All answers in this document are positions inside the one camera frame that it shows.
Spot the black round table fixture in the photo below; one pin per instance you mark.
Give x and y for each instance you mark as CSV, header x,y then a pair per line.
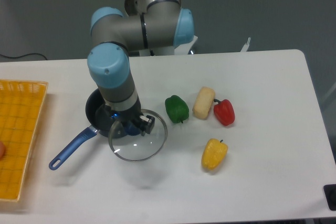
x,y
330,194

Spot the glass pot lid blue knob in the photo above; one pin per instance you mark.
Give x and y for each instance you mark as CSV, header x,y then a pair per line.
x,y
135,148

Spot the red bell pepper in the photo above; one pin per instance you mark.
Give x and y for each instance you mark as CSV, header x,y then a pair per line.
x,y
224,112

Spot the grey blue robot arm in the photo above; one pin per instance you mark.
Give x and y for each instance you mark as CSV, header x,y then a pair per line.
x,y
155,24

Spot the yellow woven basket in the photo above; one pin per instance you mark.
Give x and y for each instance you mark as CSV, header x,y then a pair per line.
x,y
22,102

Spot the yellow bell pepper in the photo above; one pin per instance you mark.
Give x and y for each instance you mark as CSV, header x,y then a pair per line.
x,y
213,154

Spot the white bracket behind table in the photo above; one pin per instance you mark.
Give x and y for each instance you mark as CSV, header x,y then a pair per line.
x,y
246,45

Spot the beige bread roll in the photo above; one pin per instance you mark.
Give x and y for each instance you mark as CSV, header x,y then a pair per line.
x,y
203,102

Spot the green bell pepper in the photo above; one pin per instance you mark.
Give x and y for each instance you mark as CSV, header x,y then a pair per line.
x,y
176,109

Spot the dark blue saucepan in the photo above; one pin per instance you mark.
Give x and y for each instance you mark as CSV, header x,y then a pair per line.
x,y
100,123

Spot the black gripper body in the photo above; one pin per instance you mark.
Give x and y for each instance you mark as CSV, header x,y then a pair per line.
x,y
130,118

